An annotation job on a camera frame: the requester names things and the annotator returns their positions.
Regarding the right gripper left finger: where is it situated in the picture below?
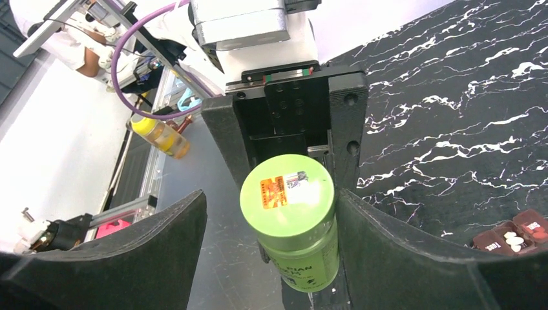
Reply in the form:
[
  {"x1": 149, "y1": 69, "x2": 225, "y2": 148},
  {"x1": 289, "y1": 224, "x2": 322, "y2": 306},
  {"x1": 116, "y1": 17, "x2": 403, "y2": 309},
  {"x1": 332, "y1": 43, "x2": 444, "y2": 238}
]
[{"x1": 1, "y1": 190, "x2": 207, "y2": 309}]

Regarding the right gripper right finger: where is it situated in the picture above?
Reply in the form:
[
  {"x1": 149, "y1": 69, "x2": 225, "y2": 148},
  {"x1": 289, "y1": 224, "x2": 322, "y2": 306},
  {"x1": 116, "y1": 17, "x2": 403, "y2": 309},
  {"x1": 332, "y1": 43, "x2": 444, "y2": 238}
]
[{"x1": 335, "y1": 189, "x2": 547, "y2": 309}]

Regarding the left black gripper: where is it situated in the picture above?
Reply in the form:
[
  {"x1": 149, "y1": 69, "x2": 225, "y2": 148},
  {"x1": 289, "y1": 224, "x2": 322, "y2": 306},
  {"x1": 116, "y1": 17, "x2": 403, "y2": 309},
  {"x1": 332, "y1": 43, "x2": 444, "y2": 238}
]
[{"x1": 201, "y1": 61, "x2": 368, "y2": 190}]

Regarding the red pill organizer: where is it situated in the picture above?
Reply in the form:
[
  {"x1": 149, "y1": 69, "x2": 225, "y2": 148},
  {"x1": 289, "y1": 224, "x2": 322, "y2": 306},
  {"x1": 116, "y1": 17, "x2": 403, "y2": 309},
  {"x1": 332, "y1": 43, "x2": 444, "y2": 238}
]
[{"x1": 472, "y1": 209, "x2": 547, "y2": 256}]

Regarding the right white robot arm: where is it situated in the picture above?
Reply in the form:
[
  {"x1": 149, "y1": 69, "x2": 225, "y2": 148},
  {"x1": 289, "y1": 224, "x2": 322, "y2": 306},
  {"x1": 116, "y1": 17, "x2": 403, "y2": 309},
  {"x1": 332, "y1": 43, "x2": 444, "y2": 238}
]
[{"x1": 1, "y1": 190, "x2": 547, "y2": 309}]

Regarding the person's hand in background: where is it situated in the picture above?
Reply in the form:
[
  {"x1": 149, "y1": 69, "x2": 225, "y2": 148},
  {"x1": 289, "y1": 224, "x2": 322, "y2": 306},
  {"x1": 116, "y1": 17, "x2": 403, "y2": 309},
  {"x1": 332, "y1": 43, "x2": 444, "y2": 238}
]
[{"x1": 76, "y1": 31, "x2": 113, "y2": 78}]

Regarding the yellow liquid bottle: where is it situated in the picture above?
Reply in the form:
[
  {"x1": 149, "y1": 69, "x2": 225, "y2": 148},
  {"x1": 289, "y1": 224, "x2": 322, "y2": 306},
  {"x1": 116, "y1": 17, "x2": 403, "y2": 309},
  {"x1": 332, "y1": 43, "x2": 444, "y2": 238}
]
[{"x1": 129, "y1": 114, "x2": 190, "y2": 159}]

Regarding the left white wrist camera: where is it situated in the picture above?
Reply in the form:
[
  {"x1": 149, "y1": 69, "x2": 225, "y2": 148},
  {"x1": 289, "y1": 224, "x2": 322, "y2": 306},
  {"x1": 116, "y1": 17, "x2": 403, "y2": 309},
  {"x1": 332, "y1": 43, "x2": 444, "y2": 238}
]
[{"x1": 190, "y1": 0, "x2": 320, "y2": 82}]

